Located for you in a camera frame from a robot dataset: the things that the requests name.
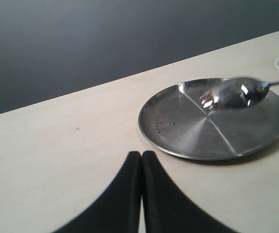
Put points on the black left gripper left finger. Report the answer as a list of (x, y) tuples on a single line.
[(117, 209)]

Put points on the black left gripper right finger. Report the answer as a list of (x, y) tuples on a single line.
[(167, 209)]

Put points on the steel spoon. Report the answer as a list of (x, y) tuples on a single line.
[(236, 93)]

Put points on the round steel plate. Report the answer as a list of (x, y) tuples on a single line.
[(174, 121)]

